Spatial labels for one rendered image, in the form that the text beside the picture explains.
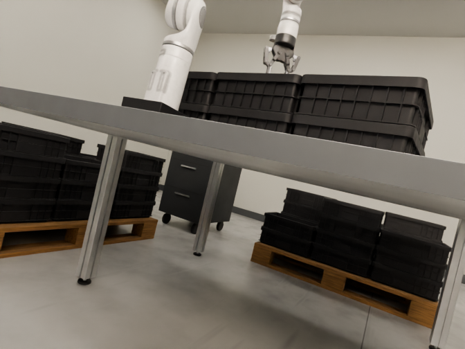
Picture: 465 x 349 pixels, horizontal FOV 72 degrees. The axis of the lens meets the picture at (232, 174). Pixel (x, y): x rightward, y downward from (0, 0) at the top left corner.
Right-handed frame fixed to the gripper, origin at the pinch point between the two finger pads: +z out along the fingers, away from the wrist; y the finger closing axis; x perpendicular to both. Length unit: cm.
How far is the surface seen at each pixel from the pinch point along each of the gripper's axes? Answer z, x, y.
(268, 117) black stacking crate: 19.9, -25.6, -5.9
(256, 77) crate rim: 8.6, -20.4, -11.1
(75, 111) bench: 33, -46, -49
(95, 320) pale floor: 100, 3, -42
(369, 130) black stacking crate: 20, -45, 13
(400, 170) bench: 32, -81, -4
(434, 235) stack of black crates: 49, 84, 162
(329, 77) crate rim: 8.0, -36.1, 4.5
